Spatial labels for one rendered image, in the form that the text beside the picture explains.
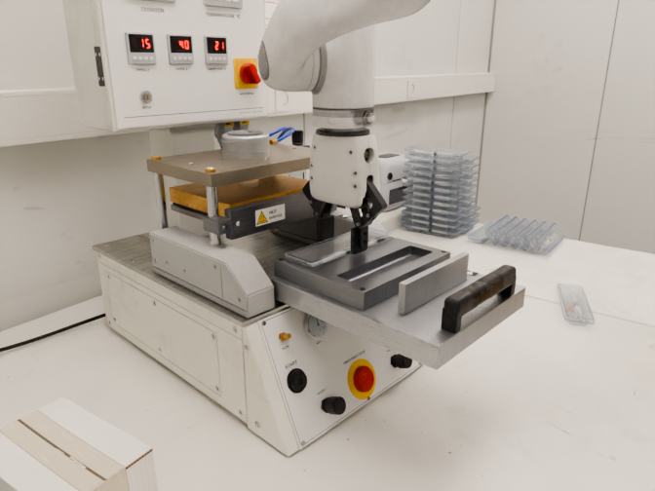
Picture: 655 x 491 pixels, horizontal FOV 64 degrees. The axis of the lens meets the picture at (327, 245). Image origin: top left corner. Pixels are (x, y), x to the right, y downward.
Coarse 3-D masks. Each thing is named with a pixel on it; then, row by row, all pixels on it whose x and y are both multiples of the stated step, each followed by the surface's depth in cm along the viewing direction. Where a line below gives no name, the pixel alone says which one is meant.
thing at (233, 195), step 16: (272, 176) 97; (288, 176) 97; (176, 192) 88; (192, 192) 85; (224, 192) 85; (240, 192) 85; (256, 192) 85; (272, 192) 85; (288, 192) 86; (176, 208) 89; (192, 208) 86; (224, 208) 79
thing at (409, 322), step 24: (456, 264) 70; (288, 288) 72; (408, 288) 63; (432, 288) 67; (456, 288) 71; (312, 312) 69; (336, 312) 66; (360, 312) 64; (384, 312) 64; (408, 312) 64; (432, 312) 64; (480, 312) 64; (504, 312) 68; (360, 336) 64; (384, 336) 61; (408, 336) 59; (432, 336) 58; (456, 336) 59; (480, 336) 64; (432, 360) 57
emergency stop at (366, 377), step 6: (360, 366) 82; (366, 366) 83; (354, 372) 81; (360, 372) 81; (366, 372) 82; (372, 372) 83; (354, 378) 81; (360, 378) 81; (366, 378) 82; (372, 378) 83; (354, 384) 81; (360, 384) 80; (366, 384) 81; (372, 384) 82; (360, 390) 81; (366, 390) 81
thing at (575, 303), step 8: (560, 288) 120; (568, 288) 120; (576, 288) 120; (560, 296) 116; (568, 296) 116; (576, 296) 116; (584, 296) 116; (568, 304) 112; (576, 304) 112; (584, 304) 112; (568, 312) 108; (576, 312) 108; (584, 312) 108; (592, 320) 105
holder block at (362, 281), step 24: (288, 264) 72; (336, 264) 72; (360, 264) 72; (384, 264) 76; (408, 264) 72; (432, 264) 74; (312, 288) 70; (336, 288) 67; (360, 288) 64; (384, 288) 67
